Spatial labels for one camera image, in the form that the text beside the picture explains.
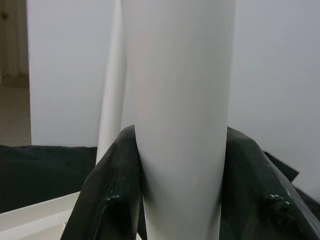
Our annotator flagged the white plastic table top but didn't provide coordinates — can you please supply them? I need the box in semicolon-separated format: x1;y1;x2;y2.
0;191;86;240

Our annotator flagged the black table cloth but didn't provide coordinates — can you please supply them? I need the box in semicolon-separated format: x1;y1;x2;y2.
0;143;305;216

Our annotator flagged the white plastic table leg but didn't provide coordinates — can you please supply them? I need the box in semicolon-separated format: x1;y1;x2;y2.
96;0;130;166
119;0;238;240

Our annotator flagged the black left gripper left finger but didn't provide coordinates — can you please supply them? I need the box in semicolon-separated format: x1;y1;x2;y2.
64;124;145;240

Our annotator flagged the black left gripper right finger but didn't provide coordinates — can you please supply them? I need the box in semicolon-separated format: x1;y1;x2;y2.
219;126;320;240

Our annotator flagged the beige wooden door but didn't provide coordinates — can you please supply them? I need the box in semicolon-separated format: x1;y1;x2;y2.
0;0;29;87

